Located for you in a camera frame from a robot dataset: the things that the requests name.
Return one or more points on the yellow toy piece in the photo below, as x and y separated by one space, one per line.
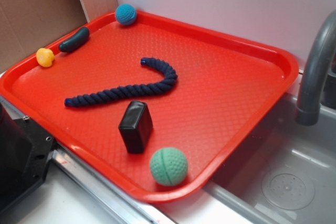
45 57

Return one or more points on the grey toy sink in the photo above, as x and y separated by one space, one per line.
282 172

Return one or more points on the blue knitted ball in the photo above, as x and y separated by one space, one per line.
126 14

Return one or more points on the red plastic tray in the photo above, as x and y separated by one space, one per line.
225 86

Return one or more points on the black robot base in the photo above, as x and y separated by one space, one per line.
26 150

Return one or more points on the green golf ball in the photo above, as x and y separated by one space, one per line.
169 166

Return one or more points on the dark green toy cucumber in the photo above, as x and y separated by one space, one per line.
75 41

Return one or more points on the grey toy faucet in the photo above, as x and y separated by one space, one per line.
318 81

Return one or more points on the brown cardboard panel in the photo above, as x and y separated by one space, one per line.
27 25

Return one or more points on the black box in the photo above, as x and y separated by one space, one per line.
136 127

